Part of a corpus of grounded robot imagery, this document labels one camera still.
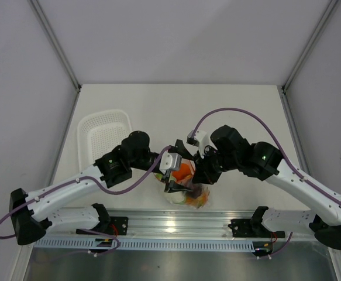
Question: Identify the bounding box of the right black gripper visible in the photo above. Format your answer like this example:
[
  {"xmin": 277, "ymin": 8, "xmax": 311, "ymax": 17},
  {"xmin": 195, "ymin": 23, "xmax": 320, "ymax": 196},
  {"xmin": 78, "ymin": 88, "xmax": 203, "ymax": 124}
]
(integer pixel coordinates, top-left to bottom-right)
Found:
[{"xmin": 193, "ymin": 145, "xmax": 239, "ymax": 185}]

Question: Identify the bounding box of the orange fruit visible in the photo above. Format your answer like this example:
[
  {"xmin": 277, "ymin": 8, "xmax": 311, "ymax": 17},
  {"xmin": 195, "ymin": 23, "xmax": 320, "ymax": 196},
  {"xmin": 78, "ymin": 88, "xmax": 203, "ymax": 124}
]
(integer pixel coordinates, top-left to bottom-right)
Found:
[{"xmin": 172, "ymin": 163, "xmax": 193, "ymax": 182}]

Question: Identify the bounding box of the clear zip bag orange zipper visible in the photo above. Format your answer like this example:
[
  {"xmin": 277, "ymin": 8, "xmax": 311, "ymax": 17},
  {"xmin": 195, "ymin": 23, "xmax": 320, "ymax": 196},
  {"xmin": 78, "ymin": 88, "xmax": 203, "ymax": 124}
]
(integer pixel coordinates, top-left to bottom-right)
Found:
[{"xmin": 170, "ymin": 159, "xmax": 208, "ymax": 208}]

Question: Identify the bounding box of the green white cabbage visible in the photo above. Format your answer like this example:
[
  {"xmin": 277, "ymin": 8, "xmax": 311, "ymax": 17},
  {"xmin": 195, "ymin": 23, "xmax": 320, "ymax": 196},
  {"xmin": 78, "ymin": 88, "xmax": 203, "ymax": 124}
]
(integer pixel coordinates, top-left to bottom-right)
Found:
[{"xmin": 154, "ymin": 173, "xmax": 187, "ymax": 205}]

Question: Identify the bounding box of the small orange pineapple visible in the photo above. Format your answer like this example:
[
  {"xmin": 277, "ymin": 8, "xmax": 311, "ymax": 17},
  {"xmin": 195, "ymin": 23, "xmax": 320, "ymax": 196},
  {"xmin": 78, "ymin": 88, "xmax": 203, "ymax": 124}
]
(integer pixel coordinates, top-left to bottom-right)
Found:
[{"xmin": 186, "ymin": 187, "xmax": 210, "ymax": 209}]

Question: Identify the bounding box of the dark red fruit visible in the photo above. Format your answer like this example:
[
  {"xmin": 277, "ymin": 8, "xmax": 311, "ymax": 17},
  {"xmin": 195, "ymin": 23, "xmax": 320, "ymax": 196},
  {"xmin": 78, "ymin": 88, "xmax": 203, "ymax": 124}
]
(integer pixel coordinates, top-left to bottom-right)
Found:
[{"xmin": 190, "ymin": 184, "xmax": 205, "ymax": 198}]

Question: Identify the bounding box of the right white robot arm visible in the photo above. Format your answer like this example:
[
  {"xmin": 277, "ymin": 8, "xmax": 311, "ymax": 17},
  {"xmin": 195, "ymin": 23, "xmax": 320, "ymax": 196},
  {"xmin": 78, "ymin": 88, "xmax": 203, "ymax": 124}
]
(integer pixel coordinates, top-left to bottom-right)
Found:
[{"xmin": 187, "ymin": 125, "xmax": 341, "ymax": 250}]

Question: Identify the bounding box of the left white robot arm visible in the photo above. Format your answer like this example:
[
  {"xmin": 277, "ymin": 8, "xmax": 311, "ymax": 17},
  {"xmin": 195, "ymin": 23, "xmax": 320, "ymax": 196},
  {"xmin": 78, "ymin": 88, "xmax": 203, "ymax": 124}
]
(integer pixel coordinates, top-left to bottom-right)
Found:
[{"xmin": 9, "ymin": 131, "xmax": 192, "ymax": 245}]

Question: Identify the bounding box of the white perforated plastic basket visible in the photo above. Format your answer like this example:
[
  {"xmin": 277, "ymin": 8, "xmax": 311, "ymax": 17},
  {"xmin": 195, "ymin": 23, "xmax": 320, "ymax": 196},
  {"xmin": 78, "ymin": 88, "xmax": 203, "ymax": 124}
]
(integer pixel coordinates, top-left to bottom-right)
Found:
[{"xmin": 77, "ymin": 109, "xmax": 132, "ymax": 170}]

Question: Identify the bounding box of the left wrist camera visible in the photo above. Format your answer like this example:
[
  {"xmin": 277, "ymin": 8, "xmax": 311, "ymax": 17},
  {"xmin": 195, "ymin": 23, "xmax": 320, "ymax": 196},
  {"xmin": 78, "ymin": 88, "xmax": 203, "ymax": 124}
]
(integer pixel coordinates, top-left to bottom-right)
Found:
[{"xmin": 159, "ymin": 152, "xmax": 182, "ymax": 174}]

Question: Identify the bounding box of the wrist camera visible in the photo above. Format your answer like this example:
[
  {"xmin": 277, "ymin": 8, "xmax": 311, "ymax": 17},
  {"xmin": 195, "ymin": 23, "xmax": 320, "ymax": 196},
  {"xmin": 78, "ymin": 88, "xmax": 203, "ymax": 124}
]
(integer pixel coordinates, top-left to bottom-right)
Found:
[
  {"xmin": 187, "ymin": 130, "xmax": 211, "ymax": 158},
  {"xmin": 159, "ymin": 152, "xmax": 182, "ymax": 174}
]

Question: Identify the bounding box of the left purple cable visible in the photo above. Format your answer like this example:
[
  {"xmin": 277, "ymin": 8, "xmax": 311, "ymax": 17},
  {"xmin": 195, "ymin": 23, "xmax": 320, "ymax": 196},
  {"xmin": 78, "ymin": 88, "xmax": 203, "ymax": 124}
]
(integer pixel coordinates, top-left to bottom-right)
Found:
[{"xmin": 0, "ymin": 145, "xmax": 174, "ymax": 240}]

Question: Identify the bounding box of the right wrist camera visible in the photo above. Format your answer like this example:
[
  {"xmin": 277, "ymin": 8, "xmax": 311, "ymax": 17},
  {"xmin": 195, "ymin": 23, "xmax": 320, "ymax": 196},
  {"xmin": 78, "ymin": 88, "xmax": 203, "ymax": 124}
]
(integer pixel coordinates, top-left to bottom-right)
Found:
[{"xmin": 187, "ymin": 130, "xmax": 211, "ymax": 158}]

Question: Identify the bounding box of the aluminium mounting rail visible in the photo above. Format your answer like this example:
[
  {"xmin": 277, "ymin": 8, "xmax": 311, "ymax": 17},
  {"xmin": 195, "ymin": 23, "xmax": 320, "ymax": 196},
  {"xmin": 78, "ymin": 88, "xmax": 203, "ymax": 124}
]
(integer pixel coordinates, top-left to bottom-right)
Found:
[{"xmin": 22, "ymin": 209, "xmax": 341, "ymax": 241}]

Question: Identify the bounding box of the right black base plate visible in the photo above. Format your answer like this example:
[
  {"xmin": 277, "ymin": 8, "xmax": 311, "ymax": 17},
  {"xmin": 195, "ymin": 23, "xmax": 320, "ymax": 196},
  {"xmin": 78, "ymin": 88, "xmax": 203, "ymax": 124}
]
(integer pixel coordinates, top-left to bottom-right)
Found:
[{"xmin": 228, "ymin": 219, "xmax": 285, "ymax": 238}]

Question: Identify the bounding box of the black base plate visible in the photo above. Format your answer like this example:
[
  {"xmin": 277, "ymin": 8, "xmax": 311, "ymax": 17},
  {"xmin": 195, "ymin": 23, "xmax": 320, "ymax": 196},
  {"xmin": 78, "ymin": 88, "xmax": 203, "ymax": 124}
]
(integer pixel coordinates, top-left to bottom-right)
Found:
[
  {"xmin": 228, "ymin": 219, "xmax": 285, "ymax": 238},
  {"xmin": 76, "ymin": 217, "xmax": 129, "ymax": 236}
]

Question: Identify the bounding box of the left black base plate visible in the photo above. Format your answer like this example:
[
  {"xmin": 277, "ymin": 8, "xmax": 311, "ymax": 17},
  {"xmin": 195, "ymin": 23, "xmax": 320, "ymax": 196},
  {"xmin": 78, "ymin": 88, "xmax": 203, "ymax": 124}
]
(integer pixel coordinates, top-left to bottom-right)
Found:
[{"xmin": 76, "ymin": 217, "xmax": 129, "ymax": 236}]

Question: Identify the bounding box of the slotted grey cable duct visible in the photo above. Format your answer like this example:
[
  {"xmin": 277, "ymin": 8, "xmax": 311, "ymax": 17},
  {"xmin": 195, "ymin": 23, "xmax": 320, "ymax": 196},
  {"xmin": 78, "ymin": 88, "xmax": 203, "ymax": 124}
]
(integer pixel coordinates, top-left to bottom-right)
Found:
[{"xmin": 34, "ymin": 237, "xmax": 255, "ymax": 252}]

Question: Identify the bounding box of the right aluminium frame post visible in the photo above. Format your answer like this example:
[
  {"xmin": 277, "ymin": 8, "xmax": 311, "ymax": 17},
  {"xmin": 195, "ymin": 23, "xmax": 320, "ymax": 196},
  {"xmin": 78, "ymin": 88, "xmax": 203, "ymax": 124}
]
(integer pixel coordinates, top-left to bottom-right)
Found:
[{"xmin": 281, "ymin": 0, "xmax": 341, "ymax": 94}]

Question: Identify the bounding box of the aluminium frame post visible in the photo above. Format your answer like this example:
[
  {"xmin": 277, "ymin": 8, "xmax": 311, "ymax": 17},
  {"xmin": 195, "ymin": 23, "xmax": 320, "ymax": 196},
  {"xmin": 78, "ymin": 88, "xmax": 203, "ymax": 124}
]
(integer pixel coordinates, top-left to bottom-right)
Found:
[
  {"xmin": 28, "ymin": 0, "xmax": 82, "ymax": 91},
  {"xmin": 281, "ymin": 0, "xmax": 341, "ymax": 94}
]

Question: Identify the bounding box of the left aluminium frame post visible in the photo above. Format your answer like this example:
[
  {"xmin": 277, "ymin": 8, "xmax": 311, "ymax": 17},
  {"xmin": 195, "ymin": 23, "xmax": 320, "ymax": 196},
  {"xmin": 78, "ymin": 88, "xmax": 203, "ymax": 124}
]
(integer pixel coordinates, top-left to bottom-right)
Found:
[{"xmin": 28, "ymin": 0, "xmax": 82, "ymax": 91}]

